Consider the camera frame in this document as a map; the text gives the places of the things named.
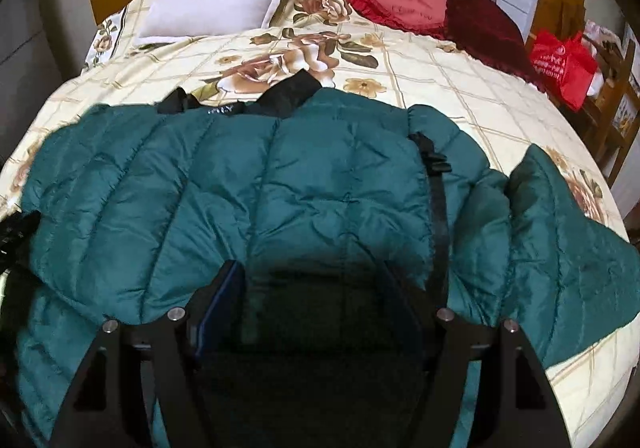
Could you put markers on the bed with floral sheet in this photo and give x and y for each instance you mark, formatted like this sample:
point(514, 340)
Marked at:
point(450, 92)

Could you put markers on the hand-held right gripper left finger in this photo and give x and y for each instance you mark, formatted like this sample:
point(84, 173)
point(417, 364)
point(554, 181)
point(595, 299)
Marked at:
point(220, 308)

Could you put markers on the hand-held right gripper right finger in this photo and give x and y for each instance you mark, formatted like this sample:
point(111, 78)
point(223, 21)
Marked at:
point(406, 310)

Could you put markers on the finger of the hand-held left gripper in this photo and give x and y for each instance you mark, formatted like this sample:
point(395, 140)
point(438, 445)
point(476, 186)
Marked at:
point(20, 228)

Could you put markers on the dark red velvet cushion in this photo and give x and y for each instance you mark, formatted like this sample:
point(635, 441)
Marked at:
point(480, 22)

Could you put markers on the red plastic bag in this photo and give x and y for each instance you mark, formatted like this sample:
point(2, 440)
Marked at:
point(562, 67)

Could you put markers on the green down jacket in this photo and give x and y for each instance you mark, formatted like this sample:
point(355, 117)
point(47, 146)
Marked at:
point(300, 177)

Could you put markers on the grey refrigerator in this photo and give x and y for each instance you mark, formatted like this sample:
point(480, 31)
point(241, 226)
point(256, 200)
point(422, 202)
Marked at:
point(35, 12)

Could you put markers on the wooden chair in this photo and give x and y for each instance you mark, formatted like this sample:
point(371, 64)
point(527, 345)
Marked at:
point(617, 97)

